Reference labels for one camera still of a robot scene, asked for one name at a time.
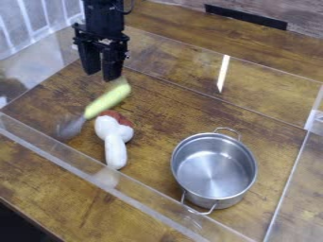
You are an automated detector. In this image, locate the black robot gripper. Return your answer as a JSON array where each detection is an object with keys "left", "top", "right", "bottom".
[{"left": 72, "top": 0, "right": 130, "bottom": 81}]

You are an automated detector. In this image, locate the green handled metal spoon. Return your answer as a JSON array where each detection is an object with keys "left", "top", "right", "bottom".
[{"left": 56, "top": 77, "right": 131, "bottom": 140}]

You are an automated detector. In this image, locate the white red plush mushroom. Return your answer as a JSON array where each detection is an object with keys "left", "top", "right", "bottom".
[{"left": 95, "top": 111, "right": 134, "bottom": 169}]

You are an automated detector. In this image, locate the stainless steel pot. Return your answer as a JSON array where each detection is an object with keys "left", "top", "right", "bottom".
[{"left": 171, "top": 128, "right": 258, "bottom": 216}]

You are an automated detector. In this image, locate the clear acrylic front barrier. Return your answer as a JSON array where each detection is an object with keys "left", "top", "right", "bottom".
[{"left": 0, "top": 112, "right": 255, "bottom": 242}]

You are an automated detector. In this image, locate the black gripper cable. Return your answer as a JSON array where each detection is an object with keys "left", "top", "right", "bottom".
[{"left": 112, "top": 0, "right": 136, "bottom": 15}]

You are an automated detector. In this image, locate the black wall strip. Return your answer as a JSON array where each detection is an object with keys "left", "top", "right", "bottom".
[{"left": 205, "top": 4, "right": 289, "bottom": 30}]

